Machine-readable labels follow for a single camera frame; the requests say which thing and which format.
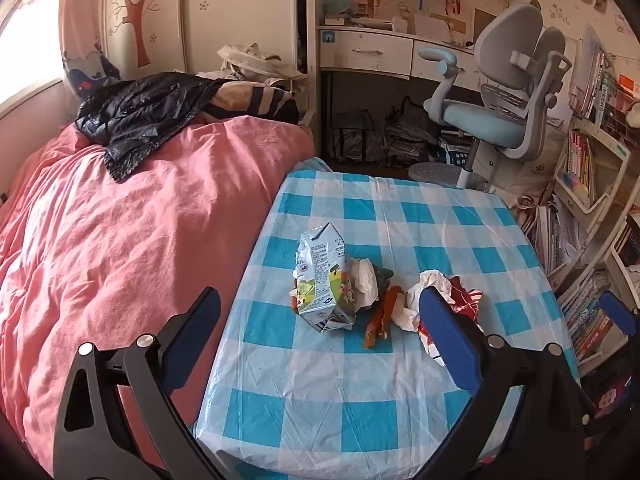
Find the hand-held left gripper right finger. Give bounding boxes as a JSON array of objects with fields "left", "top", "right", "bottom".
[{"left": 415, "top": 287, "right": 596, "bottom": 480}]

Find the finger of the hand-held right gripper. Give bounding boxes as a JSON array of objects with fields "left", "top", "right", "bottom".
[{"left": 598, "top": 290, "right": 640, "bottom": 338}]

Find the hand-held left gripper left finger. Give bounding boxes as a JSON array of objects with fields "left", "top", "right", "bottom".
[{"left": 52, "top": 287, "right": 222, "bottom": 480}]

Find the red and white wrapper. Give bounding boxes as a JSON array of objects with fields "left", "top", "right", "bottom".
[{"left": 417, "top": 275, "right": 485, "bottom": 367}]

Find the large white tissue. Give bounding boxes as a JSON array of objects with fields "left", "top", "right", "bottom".
[{"left": 391, "top": 270, "right": 454, "bottom": 332}]

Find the small white tissue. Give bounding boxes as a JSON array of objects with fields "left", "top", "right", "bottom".
[{"left": 350, "top": 258, "right": 379, "bottom": 310}]

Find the crushed milk carton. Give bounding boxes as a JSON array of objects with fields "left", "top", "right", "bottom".
[{"left": 291, "top": 222, "right": 360, "bottom": 333}]

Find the stack of lying books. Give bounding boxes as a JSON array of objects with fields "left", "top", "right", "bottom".
[{"left": 557, "top": 270, "right": 631, "bottom": 361}]

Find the pink duvet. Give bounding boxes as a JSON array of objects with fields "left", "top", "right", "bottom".
[{"left": 0, "top": 115, "right": 316, "bottom": 478}]

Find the pile of papers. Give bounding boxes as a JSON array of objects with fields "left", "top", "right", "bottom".
[{"left": 517, "top": 195, "right": 591, "bottom": 276}]

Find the blue checkered tablecloth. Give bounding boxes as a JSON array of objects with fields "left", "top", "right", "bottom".
[{"left": 192, "top": 170, "right": 581, "bottom": 480}]

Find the white bookshelf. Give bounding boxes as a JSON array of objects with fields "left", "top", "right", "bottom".
[{"left": 547, "top": 25, "right": 640, "bottom": 376}]

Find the row of colourful books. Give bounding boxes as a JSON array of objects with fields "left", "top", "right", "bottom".
[{"left": 567, "top": 130, "right": 598, "bottom": 206}]

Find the beige cloth bag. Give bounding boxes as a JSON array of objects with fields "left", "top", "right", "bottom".
[{"left": 515, "top": 130, "right": 566, "bottom": 201}]

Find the blue and white bag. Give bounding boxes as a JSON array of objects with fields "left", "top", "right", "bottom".
[{"left": 440, "top": 142, "right": 473, "bottom": 166}]

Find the black bag of papers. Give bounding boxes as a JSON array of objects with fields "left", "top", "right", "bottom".
[{"left": 382, "top": 102, "right": 441, "bottom": 163}]

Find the black puffer jacket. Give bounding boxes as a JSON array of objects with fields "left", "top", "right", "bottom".
[{"left": 75, "top": 72, "right": 241, "bottom": 183}]

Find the upright tall books group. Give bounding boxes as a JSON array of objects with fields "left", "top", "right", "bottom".
[{"left": 570, "top": 27, "right": 618, "bottom": 126}]

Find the striped pillow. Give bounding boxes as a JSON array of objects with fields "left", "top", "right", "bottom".
[{"left": 207, "top": 80, "right": 301, "bottom": 123}]

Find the beige tote bag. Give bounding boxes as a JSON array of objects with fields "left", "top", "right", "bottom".
[{"left": 197, "top": 44, "right": 308, "bottom": 96}]

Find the grey and blue desk chair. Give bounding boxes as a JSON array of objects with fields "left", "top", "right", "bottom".
[{"left": 409, "top": 4, "right": 573, "bottom": 191}]

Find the white desk with drawers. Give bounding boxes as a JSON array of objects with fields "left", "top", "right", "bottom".
[{"left": 305, "top": 0, "right": 533, "bottom": 161}]

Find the white wardrobe with tree decal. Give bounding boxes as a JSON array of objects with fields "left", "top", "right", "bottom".
[{"left": 102, "top": 0, "right": 301, "bottom": 81}]

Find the window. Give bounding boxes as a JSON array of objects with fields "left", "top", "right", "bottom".
[{"left": 0, "top": 0, "right": 68, "bottom": 106}]

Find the pink printed curtain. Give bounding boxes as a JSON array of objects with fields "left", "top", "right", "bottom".
[{"left": 59, "top": 0, "right": 122, "bottom": 98}]

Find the black wire rack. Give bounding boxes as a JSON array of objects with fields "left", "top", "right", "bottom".
[{"left": 335, "top": 110, "right": 381, "bottom": 161}]

